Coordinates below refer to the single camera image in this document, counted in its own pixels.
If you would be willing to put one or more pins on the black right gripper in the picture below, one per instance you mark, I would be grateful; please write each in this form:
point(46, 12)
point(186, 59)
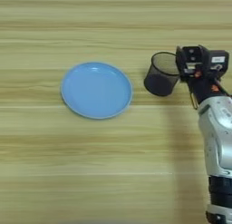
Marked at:
point(203, 87)

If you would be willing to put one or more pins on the black mesh pen cup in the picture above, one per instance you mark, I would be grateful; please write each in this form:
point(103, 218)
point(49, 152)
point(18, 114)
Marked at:
point(160, 79)

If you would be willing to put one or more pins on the blue round plate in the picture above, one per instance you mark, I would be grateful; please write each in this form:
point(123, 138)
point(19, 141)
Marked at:
point(96, 90)

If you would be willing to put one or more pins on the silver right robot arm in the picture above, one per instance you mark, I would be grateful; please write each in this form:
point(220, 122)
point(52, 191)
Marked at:
point(217, 137)

